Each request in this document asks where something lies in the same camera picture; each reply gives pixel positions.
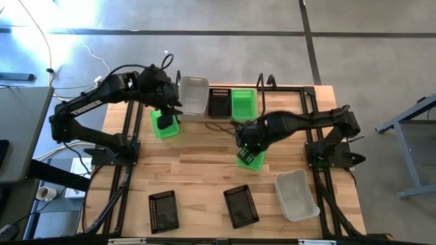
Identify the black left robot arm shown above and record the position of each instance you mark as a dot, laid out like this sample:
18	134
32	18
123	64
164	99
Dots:
85	107

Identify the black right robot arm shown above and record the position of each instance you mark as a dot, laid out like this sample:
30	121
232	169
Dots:
306	120

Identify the black flat bar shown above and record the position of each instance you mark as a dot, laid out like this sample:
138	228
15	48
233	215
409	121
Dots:
17	77

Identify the wooden shelf with black frame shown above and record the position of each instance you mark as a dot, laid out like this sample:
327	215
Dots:
218	120

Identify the grey metal table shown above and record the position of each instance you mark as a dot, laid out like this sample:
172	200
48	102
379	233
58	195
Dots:
408	160

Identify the white paper cup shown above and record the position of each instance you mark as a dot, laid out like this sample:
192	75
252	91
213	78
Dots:
46	194

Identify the black plastic basket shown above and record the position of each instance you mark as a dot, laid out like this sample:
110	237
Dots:
241	207
219	105
163	212

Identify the grey desk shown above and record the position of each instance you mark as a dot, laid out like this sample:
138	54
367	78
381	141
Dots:
20	129

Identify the computer mouse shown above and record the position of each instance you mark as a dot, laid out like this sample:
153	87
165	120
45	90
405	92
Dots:
7	232

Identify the black flat device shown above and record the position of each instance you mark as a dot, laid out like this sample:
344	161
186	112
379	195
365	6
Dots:
3	153

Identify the green plastic basket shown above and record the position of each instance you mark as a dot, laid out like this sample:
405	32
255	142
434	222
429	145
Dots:
168	132
257	165
243	105

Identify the black aluminium table frame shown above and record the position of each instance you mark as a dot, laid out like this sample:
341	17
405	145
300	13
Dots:
293	89

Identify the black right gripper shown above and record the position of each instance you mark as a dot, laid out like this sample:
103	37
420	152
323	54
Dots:
252	136

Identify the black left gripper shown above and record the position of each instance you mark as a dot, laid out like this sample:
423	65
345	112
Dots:
168	95

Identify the black desk leg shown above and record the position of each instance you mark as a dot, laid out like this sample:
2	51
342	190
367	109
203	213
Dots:
58	175

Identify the white box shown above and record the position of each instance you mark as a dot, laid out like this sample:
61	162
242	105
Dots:
80	168

